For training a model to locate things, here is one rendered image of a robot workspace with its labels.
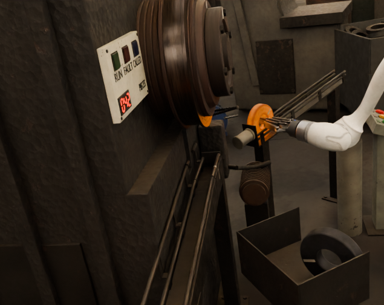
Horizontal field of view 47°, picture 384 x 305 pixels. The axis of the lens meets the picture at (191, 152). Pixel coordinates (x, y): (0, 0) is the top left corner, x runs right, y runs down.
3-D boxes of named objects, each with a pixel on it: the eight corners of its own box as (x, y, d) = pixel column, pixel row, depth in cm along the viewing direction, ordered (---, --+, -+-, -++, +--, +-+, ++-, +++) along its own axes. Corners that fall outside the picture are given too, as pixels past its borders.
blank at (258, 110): (257, 144, 202) (263, 145, 200) (242, 125, 192) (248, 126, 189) (271, 116, 206) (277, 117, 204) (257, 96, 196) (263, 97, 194)
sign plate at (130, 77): (112, 123, 106) (95, 49, 100) (142, 93, 130) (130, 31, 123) (121, 123, 106) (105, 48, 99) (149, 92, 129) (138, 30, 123)
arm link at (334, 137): (303, 146, 178) (318, 145, 187) (338, 156, 167) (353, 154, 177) (309, 119, 175) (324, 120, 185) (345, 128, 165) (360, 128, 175)
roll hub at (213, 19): (212, 108, 135) (199, 14, 125) (222, 84, 160) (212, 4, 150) (230, 106, 134) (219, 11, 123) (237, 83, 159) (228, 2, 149)
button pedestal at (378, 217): (369, 239, 223) (369, 124, 199) (360, 213, 244) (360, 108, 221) (403, 238, 219) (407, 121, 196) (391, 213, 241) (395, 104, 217)
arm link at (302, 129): (317, 138, 185) (305, 135, 189) (318, 118, 181) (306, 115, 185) (306, 146, 180) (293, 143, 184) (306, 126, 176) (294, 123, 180)
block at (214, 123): (203, 180, 184) (195, 127, 175) (205, 172, 191) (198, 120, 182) (228, 179, 182) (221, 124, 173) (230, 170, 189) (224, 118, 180)
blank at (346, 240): (369, 290, 103) (374, 282, 106) (346, 233, 101) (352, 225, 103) (312, 285, 115) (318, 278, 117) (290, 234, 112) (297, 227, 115)
